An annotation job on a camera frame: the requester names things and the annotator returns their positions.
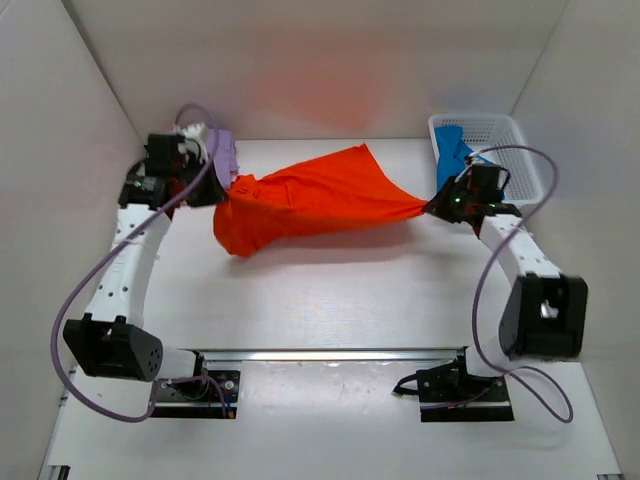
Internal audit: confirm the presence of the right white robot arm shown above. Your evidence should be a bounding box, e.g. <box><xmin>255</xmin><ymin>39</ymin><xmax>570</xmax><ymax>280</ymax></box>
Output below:
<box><xmin>425</xmin><ymin>163</ymin><xmax>588</xmax><ymax>377</ymax></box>

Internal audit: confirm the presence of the white plastic mesh basket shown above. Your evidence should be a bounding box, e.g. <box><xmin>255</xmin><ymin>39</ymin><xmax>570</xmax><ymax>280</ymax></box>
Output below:
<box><xmin>428</xmin><ymin>113</ymin><xmax>543</xmax><ymax>206</ymax></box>

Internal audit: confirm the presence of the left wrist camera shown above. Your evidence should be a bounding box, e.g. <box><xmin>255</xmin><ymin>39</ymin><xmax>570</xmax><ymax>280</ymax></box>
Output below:
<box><xmin>173</xmin><ymin>123</ymin><xmax>210</xmax><ymax>164</ymax></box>

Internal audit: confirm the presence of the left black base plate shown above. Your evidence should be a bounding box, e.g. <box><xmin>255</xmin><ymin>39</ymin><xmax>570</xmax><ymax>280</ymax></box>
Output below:
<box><xmin>151</xmin><ymin>369</ymin><xmax>241</xmax><ymax>420</ymax></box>

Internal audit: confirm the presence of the blue t shirt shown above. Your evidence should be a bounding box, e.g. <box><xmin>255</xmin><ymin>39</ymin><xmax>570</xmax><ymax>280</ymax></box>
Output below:
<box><xmin>434</xmin><ymin>125</ymin><xmax>473</xmax><ymax>191</ymax></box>

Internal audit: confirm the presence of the folded purple t shirt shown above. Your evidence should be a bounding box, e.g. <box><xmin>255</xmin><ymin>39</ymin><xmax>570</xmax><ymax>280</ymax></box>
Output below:
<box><xmin>205</xmin><ymin>129</ymin><xmax>240</xmax><ymax>190</ymax></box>

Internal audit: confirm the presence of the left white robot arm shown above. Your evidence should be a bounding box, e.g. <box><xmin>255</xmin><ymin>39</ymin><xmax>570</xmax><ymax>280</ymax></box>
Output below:
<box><xmin>62</xmin><ymin>124</ymin><xmax>238</xmax><ymax>382</ymax></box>

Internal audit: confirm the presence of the orange t shirt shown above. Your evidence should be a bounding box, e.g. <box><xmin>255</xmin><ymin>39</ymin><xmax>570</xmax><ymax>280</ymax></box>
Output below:
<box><xmin>213</xmin><ymin>144</ymin><xmax>427</xmax><ymax>257</ymax></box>

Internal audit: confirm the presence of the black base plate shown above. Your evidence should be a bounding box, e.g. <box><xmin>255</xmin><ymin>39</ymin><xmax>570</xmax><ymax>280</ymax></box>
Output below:
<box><xmin>151</xmin><ymin>369</ymin><xmax>241</xmax><ymax>420</ymax></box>
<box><xmin>392</xmin><ymin>359</ymin><xmax>515</xmax><ymax>423</ymax></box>

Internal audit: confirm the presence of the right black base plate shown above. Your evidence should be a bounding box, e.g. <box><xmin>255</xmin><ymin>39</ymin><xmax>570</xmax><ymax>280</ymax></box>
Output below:
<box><xmin>392</xmin><ymin>359</ymin><xmax>515</xmax><ymax>423</ymax></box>

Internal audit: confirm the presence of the aluminium table edge rail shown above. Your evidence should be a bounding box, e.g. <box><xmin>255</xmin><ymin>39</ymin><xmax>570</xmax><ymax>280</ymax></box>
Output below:
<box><xmin>201</xmin><ymin>348</ymin><xmax>457</xmax><ymax>363</ymax></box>

